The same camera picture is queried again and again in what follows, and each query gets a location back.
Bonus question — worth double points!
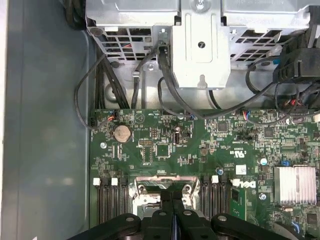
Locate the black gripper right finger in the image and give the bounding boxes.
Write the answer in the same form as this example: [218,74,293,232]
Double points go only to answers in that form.
[172,191,276,240]

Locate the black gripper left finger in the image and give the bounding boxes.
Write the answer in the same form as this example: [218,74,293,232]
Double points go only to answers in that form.
[66,191,174,240]

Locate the CPU with silver top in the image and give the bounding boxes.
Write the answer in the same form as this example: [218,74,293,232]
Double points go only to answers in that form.
[142,180,196,218]

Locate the metal socket cover frame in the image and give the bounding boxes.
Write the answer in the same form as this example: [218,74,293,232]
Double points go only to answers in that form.
[134,174,201,218]

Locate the black RAM slot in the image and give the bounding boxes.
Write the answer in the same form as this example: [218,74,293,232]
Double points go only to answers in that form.
[111,177,122,223]
[202,176,210,216]
[104,177,114,224]
[211,174,220,216]
[220,176,230,216]
[92,177,107,224]
[121,177,130,222]

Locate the CPU socket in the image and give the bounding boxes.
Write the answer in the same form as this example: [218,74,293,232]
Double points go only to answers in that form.
[129,174,203,221]

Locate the green RAM stick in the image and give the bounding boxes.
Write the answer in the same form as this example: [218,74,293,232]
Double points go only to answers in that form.
[230,187,248,216]

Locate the green motherboard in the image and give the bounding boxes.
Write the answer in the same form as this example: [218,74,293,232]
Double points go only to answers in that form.
[88,107,320,240]

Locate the round coin cell battery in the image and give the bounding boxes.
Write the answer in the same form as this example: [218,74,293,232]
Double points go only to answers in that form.
[113,124,132,143]

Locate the silver finned heatsink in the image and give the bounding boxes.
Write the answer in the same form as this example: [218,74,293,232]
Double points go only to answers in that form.
[273,165,317,205]

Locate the grey PC case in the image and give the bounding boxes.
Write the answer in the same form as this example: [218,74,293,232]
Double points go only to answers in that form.
[0,0,320,240]

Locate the perforated metal drive cage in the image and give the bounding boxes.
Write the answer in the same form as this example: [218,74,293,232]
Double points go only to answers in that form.
[84,0,311,65]

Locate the black plastic fan shroud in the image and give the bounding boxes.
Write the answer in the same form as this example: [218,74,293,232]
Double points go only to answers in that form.
[272,0,320,85]

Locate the black clipped cable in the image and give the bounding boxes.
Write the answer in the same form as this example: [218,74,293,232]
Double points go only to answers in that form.
[130,51,160,110]

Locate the thick black cable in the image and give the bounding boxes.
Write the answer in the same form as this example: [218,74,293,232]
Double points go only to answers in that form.
[101,58,131,110]
[95,49,105,110]

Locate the thin black wire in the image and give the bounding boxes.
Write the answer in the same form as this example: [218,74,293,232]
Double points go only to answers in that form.
[73,53,109,131]

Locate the black looped cable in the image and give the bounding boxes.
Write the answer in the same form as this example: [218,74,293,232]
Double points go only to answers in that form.
[244,56,283,96]

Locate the black cable with plug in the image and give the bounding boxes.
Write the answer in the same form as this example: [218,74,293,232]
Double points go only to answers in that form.
[157,41,278,120]

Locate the silver metal drive bracket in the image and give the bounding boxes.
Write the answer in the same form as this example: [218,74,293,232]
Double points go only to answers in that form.
[171,11,231,90]

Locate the coloured wire bundle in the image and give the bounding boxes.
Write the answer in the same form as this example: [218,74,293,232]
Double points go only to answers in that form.
[273,82,320,113]

